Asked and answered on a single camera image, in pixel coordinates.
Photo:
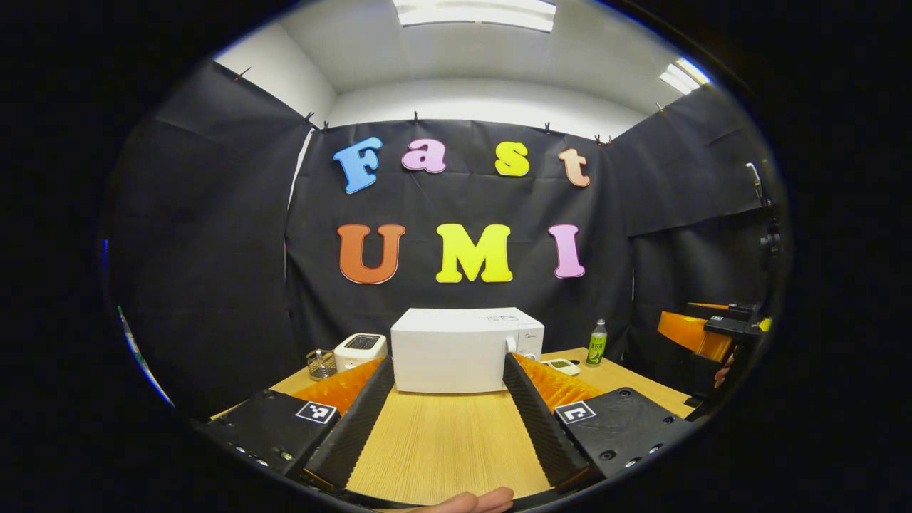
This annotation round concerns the white microwave oven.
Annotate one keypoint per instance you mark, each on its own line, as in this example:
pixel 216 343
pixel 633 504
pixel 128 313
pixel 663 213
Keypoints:
pixel 449 353

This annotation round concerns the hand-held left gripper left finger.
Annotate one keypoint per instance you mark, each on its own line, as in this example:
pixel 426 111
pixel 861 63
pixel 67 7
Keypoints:
pixel 360 420

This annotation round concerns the black backdrop cloth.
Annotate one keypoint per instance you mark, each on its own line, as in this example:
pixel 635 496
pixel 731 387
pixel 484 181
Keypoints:
pixel 214 249

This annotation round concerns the white divided snack plate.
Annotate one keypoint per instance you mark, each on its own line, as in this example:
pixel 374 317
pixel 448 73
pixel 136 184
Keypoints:
pixel 566 368

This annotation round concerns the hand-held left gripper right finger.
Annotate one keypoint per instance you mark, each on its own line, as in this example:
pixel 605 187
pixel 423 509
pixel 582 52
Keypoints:
pixel 541 427

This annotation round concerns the green drink bottle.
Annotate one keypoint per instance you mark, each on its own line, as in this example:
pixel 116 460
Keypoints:
pixel 597 349

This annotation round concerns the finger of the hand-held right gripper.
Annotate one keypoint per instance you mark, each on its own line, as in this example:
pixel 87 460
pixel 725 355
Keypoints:
pixel 691 333

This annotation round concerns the white toaster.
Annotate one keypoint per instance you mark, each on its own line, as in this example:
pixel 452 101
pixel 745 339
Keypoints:
pixel 360 354

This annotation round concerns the long ceiling light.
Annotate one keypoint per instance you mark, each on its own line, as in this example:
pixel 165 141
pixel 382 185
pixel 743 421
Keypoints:
pixel 474 14

